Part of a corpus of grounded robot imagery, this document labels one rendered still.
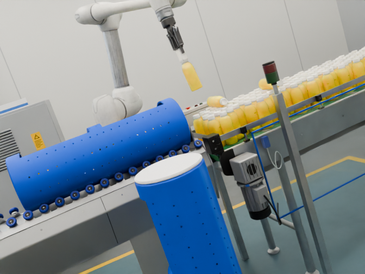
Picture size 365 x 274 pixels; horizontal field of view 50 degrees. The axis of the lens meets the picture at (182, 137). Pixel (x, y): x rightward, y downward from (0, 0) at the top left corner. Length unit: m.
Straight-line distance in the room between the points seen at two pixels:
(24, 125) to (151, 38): 2.03
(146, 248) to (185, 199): 1.27
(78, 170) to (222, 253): 0.78
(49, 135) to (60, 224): 1.62
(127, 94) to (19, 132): 1.19
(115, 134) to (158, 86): 2.93
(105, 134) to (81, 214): 0.40
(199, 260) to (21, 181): 0.88
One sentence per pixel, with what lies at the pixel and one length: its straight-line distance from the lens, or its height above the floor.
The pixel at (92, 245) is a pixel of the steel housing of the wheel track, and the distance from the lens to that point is 2.06.
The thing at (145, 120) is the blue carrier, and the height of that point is 1.18.
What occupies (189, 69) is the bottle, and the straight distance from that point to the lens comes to 2.13.
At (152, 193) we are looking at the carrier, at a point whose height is 0.99.
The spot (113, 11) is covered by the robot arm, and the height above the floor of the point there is 1.78.
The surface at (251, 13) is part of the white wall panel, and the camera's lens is 5.29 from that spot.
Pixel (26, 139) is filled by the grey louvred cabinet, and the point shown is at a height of 1.19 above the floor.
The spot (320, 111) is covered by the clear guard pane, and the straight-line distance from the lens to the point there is 2.27.
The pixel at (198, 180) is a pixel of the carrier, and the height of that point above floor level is 0.98.
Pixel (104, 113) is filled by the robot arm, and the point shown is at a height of 1.24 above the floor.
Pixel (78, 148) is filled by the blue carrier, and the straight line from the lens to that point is 1.92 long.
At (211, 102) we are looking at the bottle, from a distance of 2.32.
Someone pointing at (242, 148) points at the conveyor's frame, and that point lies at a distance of 2.06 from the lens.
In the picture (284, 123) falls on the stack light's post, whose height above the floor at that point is 0.95.
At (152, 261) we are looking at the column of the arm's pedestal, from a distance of 2.71.
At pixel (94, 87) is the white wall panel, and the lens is 4.74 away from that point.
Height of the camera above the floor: 1.41
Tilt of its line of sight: 11 degrees down
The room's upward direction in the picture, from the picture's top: 19 degrees counter-clockwise
